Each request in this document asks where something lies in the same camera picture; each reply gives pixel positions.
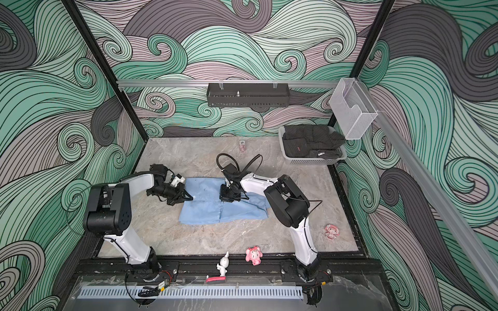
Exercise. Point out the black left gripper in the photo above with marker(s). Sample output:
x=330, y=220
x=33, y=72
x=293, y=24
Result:
x=179, y=197

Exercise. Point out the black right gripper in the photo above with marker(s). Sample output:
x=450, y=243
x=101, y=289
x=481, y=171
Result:
x=222, y=196

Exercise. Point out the light blue long sleeve shirt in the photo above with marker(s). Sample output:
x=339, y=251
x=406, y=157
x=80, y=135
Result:
x=206, y=207

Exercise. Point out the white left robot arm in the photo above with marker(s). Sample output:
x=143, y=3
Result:
x=108, y=214

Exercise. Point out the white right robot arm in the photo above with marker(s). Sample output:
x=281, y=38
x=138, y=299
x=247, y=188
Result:
x=289, y=204

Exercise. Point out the small pink patterned cup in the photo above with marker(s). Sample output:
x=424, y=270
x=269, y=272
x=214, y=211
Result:
x=242, y=146

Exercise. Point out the pink pig toy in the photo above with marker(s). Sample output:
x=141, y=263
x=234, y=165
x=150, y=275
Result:
x=254, y=255

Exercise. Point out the white figurine toy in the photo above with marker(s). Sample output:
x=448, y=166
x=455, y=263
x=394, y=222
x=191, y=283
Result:
x=223, y=264

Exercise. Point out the pink flat stick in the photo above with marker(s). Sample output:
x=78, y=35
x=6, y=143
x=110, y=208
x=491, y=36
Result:
x=216, y=280

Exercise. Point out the dark grey folded shirt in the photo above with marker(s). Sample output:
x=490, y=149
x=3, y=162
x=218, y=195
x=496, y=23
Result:
x=311, y=140

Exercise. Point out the white plastic laundry basket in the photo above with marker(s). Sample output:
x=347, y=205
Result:
x=311, y=151

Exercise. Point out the pink white sticker toy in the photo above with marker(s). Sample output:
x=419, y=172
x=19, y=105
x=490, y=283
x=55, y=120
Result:
x=331, y=232

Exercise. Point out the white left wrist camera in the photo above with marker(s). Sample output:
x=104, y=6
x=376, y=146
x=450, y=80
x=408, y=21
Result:
x=177, y=180

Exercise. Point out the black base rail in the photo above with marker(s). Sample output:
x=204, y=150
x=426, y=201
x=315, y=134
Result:
x=182, y=269

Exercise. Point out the black perforated wall tray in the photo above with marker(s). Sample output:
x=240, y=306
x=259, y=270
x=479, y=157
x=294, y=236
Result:
x=248, y=96

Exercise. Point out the aluminium back rail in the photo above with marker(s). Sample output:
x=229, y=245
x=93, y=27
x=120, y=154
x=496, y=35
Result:
x=179, y=83

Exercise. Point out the aluminium rail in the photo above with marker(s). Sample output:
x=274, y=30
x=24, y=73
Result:
x=179, y=83
x=397, y=130

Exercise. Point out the white slotted cable duct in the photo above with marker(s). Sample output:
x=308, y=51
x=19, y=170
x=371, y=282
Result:
x=195, y=292

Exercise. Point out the clear plastic wall bin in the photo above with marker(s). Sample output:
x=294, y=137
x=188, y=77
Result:
x=353, y=106

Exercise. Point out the black corner frame post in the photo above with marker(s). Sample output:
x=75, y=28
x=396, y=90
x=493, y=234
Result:
x=82, y=27

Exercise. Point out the aluminium right rail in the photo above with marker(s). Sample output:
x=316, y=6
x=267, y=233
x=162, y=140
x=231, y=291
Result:
x=397, y=130

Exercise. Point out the black right corner post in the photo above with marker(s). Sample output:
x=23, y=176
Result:
x=369, y=19

